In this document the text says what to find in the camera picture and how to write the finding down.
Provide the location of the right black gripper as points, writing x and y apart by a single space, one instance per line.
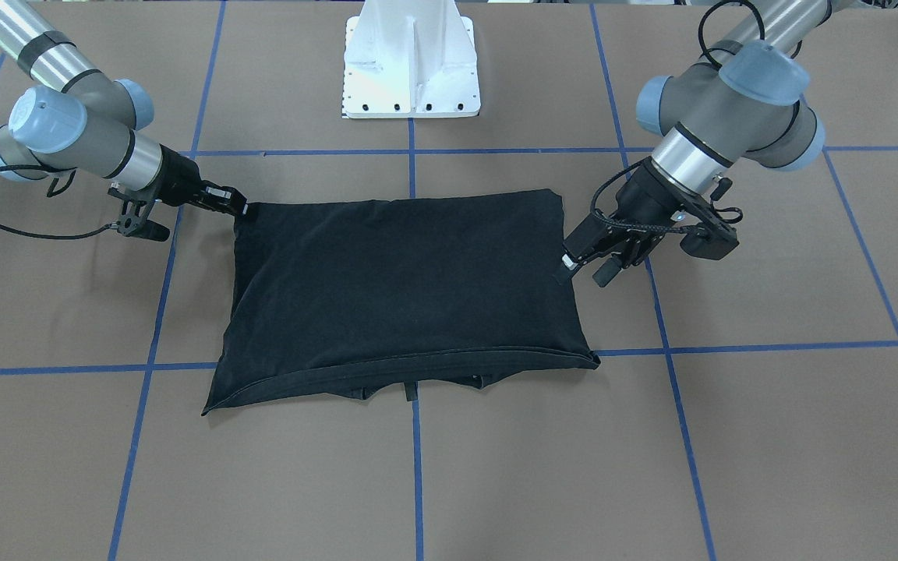
178 178

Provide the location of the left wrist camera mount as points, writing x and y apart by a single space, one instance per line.
715 235

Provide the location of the black t-shirt with logo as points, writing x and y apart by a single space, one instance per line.
349 298

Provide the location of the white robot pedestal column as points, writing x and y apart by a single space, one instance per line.
410 59

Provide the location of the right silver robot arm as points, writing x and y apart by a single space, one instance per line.
75 118

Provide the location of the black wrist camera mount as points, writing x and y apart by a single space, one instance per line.
134 218

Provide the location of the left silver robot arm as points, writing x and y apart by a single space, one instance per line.
742 99

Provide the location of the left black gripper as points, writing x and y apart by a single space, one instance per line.
646 198

